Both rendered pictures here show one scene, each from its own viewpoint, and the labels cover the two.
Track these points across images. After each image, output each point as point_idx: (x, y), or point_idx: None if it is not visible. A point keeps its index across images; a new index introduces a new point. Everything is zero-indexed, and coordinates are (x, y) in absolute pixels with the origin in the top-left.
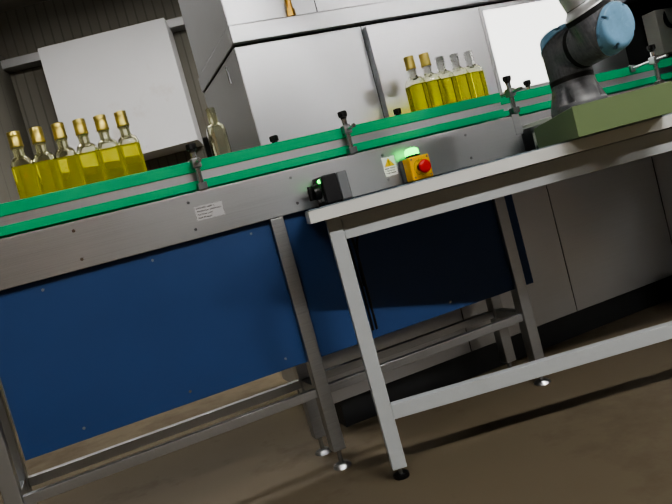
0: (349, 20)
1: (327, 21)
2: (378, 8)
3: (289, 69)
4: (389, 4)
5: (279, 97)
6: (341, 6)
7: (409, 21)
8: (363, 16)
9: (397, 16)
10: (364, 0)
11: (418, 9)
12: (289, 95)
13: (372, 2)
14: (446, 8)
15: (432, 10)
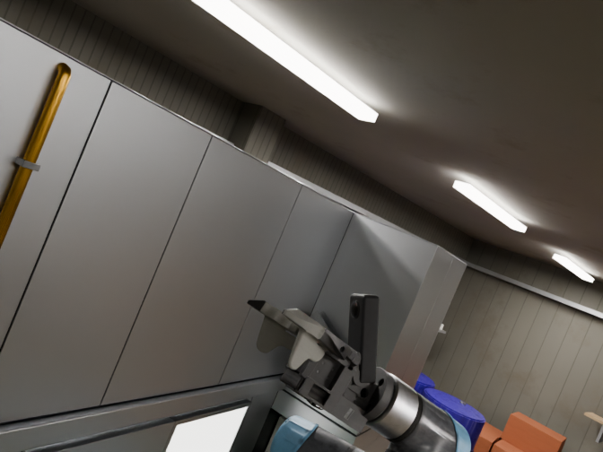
0: (12, 448)
1: None
2: (65, 427)
3: None
4: (83, 421)
5: None
6: (14, 418)
7: (93, 446)
8: (38, 440)
9: (83, 436)
10: (55, 408)
11: (114, 425)
12: None
13: (64, 411)
14: (144, 421)
15: (128, 425)
